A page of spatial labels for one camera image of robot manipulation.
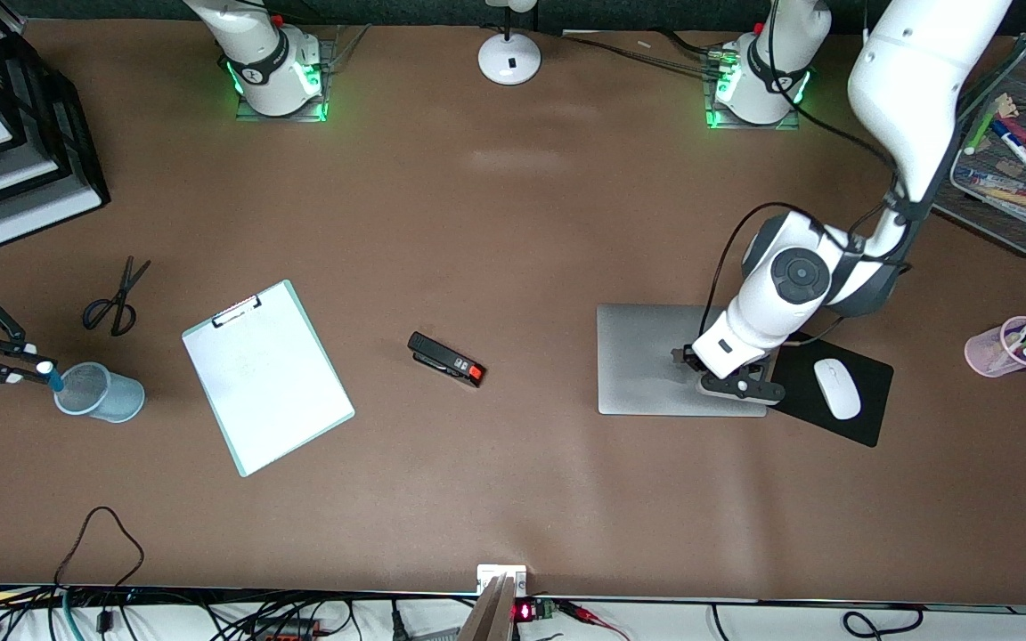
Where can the black stacked paper tray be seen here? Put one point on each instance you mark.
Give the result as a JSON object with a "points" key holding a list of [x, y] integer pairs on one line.
{"points": [[77, 178]]}

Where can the white paper sheet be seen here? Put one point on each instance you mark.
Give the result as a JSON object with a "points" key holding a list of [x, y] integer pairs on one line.
{"points": [[272, 383]]}

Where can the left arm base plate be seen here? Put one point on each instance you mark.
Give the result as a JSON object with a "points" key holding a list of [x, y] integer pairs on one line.
{"points": [[716, 121]]}

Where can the small white box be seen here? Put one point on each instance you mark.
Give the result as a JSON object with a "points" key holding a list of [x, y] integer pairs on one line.
{"points": [[483, 579]]}

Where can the grey metal stand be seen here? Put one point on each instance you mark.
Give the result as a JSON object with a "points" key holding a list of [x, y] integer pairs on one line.
{"points": [[488, 619]]}

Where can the white marker with blue cap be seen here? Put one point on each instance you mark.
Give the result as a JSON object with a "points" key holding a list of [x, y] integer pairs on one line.
{"points": [[1022, 153]]}

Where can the black and blue scissors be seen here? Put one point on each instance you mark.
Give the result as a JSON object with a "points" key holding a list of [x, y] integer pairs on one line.
{"points": [[121, 298]]}

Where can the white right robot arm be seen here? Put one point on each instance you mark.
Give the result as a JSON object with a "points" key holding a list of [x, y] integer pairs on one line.
{"points": [[268, 62]]}

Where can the white round lamp base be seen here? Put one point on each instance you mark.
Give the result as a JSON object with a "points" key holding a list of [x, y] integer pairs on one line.
{"points": [[509, 58]]}

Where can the pink translucent cup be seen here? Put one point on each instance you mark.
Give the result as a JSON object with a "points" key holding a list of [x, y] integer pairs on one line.
{"points": [[985, 352]]}

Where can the black stapler with red end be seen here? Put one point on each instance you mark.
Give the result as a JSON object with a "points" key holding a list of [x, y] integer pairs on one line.
{"points": [[442, 358]]}

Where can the light blue mesh cup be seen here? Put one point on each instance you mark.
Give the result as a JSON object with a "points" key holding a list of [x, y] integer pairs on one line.
{"points": [[108, 396]]}

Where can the blue marker pen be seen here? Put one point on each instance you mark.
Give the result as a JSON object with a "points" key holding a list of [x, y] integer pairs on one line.
{"points": [[56, 383]]}

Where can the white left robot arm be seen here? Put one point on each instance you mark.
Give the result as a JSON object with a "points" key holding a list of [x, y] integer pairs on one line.
{"points": [[909, 80]]}

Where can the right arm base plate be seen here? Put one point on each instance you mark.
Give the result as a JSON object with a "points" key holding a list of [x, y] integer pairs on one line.
{"points": [[250, 112]]}

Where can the teal clipboard with metal clip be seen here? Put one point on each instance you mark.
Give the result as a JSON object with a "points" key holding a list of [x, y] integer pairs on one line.
{"points": [[237, 312]]}

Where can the white computer mouse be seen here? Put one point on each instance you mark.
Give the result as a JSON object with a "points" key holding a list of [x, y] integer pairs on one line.
{"points": [[836, 389]]}

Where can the silver laptop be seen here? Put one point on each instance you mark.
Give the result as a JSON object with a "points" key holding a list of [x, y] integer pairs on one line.
{"points": [[638, 356]]}

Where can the circuit board with red display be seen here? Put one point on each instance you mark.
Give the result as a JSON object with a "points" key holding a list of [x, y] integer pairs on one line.
{"points": [[541, 609]]}

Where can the black mouse pad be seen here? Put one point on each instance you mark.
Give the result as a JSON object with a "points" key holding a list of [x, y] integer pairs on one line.
{"points": [[875, 392]]}

